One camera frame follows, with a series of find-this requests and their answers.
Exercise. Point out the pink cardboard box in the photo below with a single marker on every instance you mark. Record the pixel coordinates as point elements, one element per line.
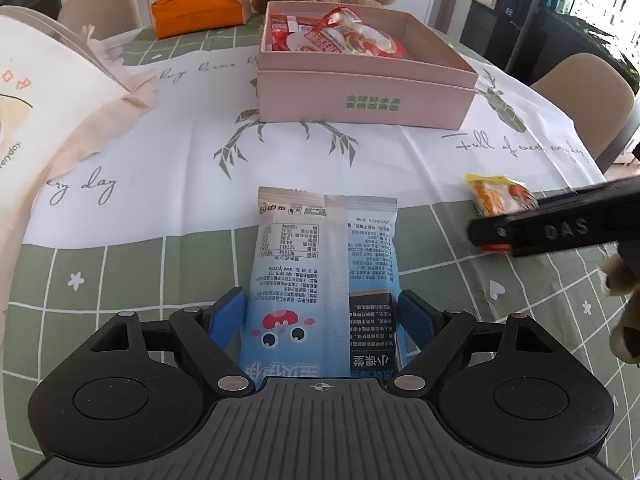
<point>360,95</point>

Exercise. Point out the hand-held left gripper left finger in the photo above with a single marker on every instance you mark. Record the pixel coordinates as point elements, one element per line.
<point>225,317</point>

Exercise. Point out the beige chair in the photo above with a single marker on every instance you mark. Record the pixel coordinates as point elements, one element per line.
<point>102,7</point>
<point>585,95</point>

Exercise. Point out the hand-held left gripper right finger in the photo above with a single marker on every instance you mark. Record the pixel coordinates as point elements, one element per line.
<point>417,317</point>

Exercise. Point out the beige canvas tote bag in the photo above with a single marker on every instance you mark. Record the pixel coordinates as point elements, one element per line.
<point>45,95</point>

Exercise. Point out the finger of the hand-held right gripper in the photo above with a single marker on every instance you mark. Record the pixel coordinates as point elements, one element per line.
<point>595,192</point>
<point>560,230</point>

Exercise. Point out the orange tissue box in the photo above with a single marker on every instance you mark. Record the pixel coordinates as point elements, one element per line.
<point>195,10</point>

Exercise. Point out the blue snack packet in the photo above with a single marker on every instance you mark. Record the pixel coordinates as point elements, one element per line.
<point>320,280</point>

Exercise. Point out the white printed cloth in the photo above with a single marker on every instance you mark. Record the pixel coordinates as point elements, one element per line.
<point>200,160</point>

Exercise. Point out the black cabinet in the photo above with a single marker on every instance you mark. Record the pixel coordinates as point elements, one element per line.
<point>540,25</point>

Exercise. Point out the yellow cartoon snack packet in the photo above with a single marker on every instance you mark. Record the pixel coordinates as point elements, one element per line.
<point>492,195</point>

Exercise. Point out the large red white snack packet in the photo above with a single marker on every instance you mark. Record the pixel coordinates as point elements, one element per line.
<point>350,35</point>

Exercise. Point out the green checked tablecloth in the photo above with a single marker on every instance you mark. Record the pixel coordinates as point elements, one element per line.
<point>125,280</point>

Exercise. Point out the person's right hand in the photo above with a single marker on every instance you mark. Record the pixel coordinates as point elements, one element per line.
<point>629,330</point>

